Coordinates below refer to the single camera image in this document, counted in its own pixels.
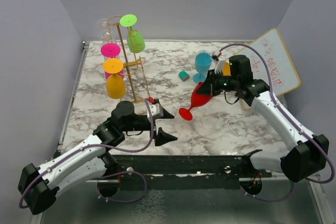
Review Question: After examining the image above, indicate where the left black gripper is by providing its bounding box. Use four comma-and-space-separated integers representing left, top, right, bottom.
122, 109, 178, 146

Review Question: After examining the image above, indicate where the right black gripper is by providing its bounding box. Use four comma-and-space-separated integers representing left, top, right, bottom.
196, 69, 239, 97

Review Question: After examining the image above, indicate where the red wine glass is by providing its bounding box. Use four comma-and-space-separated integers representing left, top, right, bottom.
179, 82, 212, 121

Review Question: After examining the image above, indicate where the blue wine glass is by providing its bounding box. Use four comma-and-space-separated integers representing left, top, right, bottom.
193, 52, 212, 84

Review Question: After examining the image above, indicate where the orange wine glass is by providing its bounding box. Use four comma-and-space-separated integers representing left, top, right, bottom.
103, 58, 126, 99
223, 63, 230, 76

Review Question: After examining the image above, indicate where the gold wire glass rack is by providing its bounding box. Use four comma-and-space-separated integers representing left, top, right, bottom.
105, 15, 150, 103

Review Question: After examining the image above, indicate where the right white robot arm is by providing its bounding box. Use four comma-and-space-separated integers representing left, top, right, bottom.
196, 55, 329, 183

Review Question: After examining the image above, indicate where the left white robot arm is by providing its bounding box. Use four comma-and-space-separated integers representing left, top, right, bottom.
18, 98, 177, 215

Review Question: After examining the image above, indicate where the green wine glass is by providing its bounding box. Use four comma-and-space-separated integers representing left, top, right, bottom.
120, 14, 145, 54

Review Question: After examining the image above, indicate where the pink wine glass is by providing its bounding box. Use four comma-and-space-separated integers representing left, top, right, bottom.
100, 42, 125, 80

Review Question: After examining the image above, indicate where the clear wine glass lower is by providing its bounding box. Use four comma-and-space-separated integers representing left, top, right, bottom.
99, 30, 112, 41

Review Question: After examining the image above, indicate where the clear wine glass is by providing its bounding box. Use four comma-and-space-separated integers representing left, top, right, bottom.
96, 18, 111, 30
99, 30, 112, 41

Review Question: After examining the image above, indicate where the clear wine glass upper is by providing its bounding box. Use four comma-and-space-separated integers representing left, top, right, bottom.
96, 18, 111, 30

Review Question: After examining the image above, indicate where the green grey eraser block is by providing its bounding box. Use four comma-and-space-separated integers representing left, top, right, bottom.
178, 71, 190, 81

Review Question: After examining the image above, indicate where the blue white round jar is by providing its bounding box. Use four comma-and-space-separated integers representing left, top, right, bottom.
198, 50, 209, 54

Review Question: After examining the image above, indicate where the yellow framed whiteboard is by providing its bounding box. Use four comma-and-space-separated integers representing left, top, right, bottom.
237, 28, 301, 97

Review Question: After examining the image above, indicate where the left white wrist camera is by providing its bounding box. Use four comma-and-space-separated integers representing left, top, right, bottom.
146, 97, 164, 121

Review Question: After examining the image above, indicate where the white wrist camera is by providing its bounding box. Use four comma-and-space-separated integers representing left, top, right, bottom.
211, 52, 226, 74
146, 97, 164, 121

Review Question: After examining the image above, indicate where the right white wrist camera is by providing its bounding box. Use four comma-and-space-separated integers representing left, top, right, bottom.
211, 52, 226, 74

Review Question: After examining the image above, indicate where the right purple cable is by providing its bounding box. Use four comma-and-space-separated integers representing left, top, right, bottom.
216, 43, 335, 202

